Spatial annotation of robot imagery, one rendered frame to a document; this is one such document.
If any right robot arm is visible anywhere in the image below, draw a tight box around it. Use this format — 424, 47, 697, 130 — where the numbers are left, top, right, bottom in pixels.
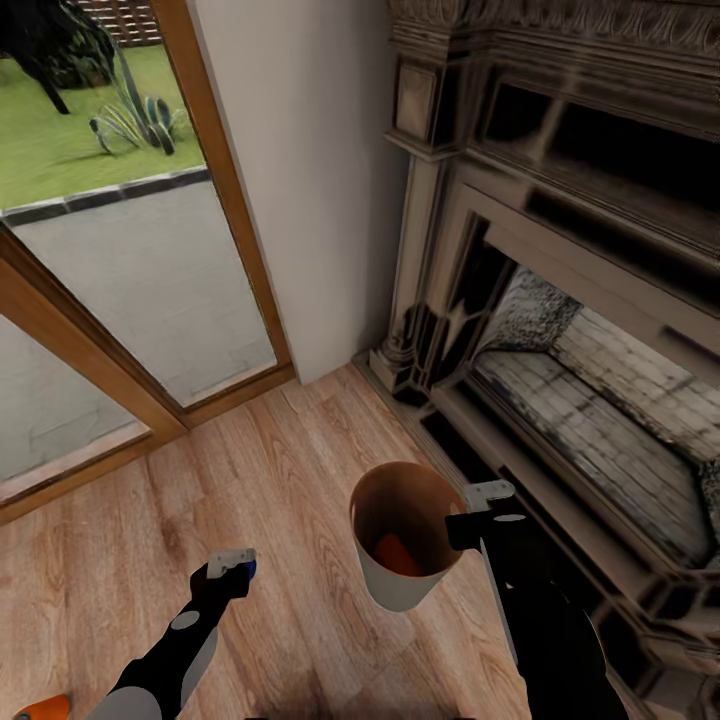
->
445, 479, 629, 720

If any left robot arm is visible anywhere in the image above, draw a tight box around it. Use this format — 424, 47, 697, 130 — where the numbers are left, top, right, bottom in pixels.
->
83, 548, 257, 720

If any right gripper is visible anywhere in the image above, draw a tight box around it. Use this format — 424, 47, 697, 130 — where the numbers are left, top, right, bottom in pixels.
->
445, 508, 509, 552

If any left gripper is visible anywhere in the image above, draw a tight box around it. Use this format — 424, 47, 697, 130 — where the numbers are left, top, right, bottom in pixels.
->
190, 565, 250, 609

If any trash can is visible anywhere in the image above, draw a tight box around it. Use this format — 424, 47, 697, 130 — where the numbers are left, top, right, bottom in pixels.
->
349, 461, 468, 612

